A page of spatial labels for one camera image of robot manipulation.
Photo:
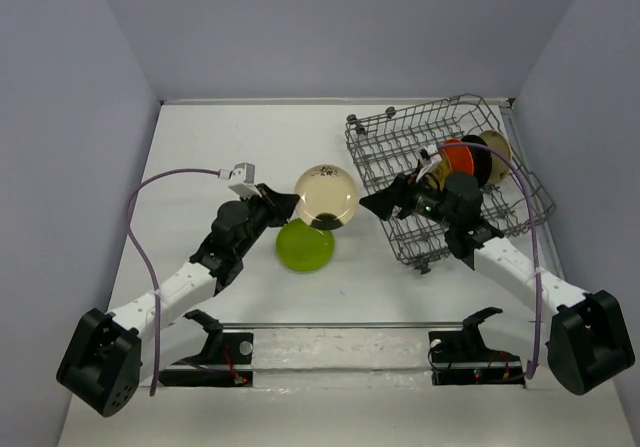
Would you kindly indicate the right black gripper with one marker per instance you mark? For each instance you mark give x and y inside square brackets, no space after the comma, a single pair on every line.
[400,193]

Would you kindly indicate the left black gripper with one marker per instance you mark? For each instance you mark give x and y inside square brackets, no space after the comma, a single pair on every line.
[279,205]

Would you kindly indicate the brown yellow patterned plate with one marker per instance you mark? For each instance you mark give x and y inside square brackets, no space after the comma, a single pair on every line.
[437,172]

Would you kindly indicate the green plate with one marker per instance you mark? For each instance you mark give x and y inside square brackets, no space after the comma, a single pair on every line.
[303,248]

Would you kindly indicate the cream plate with dark spot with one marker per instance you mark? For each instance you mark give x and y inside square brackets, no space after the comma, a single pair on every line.
[328,197]

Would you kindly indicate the grey wire dish rack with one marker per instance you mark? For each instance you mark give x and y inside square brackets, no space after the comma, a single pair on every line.
[386,145]

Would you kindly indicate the orange plate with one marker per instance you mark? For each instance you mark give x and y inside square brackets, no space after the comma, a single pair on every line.
[459,157]

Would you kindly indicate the black plate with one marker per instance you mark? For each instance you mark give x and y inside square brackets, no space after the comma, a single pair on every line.
[482,158]

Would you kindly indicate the cream floral plate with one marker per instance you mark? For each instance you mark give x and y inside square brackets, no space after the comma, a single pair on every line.
[500,151]

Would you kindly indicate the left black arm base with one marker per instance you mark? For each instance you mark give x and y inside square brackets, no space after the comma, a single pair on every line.
[197,351]

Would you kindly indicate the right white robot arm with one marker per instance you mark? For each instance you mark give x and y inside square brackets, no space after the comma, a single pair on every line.
[580,336]

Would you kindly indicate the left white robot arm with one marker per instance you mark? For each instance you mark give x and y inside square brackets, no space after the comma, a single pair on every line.
[103,361]

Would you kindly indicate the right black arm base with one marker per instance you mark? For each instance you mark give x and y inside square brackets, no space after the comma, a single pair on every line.
[460,357]

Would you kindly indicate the white foam strip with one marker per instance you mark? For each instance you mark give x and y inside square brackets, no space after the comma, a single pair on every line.
[333,349]

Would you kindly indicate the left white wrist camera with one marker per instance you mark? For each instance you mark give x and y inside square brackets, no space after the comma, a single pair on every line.
[241,180]

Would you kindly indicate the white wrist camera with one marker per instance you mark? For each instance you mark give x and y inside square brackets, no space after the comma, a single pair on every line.
[428,159]
[241,180]

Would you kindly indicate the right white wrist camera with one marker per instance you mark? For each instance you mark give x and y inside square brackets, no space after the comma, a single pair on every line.
[428,159]

